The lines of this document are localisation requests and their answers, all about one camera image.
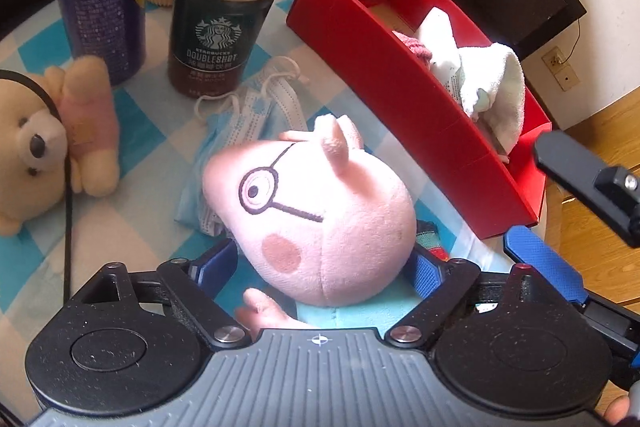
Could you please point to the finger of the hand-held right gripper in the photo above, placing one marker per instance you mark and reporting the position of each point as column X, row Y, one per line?
column 575, row 172
column 545, row 259

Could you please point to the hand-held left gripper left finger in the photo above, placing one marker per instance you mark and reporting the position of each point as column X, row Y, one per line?
column 217, row 267

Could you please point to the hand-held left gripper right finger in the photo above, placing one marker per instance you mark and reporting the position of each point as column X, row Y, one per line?
column 425, row 277

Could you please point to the colourful striped cloth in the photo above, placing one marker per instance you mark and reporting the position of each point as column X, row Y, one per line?
column 432, row 239

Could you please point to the blue face mask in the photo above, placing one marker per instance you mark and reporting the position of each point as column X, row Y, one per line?
column 195, row 192
column 250, row 117

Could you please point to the pink pig plush toy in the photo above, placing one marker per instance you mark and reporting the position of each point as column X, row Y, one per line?
column 340, row 212

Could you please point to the white towel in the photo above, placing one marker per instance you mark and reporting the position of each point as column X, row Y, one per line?
column 495, row 77

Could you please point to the white plastic packet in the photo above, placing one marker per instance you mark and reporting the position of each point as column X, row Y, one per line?
column 452, row 79

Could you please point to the red cardboard box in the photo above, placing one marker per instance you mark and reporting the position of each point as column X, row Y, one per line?
column 400, row 97

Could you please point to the cream teddy bear plush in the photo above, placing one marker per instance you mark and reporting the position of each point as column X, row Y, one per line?
column 85, row 117

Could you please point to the pink cloth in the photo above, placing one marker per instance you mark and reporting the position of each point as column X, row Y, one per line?
column 412, row 47

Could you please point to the person's right hand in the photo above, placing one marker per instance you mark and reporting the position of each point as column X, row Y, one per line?
column 617, row 411

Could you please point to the blue checkered tablecloth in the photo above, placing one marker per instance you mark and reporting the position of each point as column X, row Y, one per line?
column 150, row 207

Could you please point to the dark coffee can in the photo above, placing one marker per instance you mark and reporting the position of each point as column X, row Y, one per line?
column 215, row 37

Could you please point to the beige wall outlet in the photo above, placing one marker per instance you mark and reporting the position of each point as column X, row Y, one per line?
column 561, row 68

